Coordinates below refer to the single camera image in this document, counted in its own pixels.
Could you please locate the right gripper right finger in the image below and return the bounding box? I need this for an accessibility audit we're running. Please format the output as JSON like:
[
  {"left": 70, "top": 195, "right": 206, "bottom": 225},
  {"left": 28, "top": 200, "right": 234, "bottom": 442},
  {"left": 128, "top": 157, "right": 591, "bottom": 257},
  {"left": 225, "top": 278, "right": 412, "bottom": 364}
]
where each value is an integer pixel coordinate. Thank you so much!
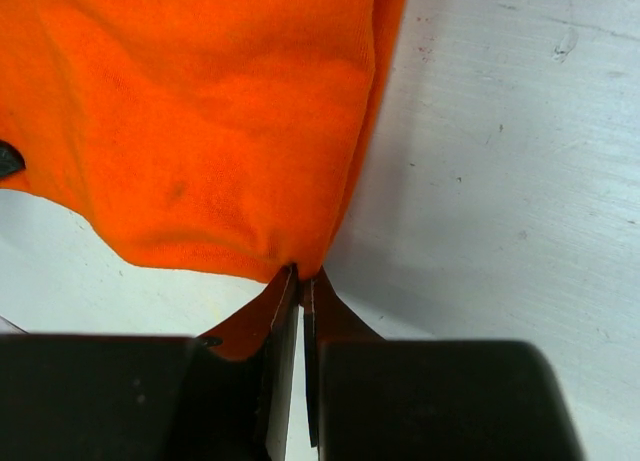
[{"left": 301, "top": 273, "right": 584, "bottom": 460}]

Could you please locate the orange t shirt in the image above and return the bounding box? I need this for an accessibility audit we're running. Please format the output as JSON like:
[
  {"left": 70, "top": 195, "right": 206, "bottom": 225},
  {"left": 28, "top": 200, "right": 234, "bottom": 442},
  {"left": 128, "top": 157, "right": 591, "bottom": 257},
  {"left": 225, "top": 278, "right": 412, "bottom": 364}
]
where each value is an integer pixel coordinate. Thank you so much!
[{"left": 1, "top": 0, "right": 405, "bottom": 282}]

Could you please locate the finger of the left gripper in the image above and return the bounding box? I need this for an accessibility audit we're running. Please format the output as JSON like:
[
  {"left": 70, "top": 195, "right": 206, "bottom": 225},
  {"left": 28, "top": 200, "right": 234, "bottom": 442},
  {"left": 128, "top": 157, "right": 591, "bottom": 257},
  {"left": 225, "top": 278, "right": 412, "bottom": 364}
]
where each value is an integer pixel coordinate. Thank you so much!
[{"left": 0, "top": 140, "right": 26, "bottom": 177}]

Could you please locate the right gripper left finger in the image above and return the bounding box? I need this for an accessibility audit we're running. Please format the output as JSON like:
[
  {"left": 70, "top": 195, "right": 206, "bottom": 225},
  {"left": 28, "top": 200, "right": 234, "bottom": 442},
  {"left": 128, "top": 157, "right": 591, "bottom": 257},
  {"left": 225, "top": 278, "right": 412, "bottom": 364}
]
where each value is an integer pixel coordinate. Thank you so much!
[{"left": 1, "top": 267, "right": 297, "bottom": 460}]

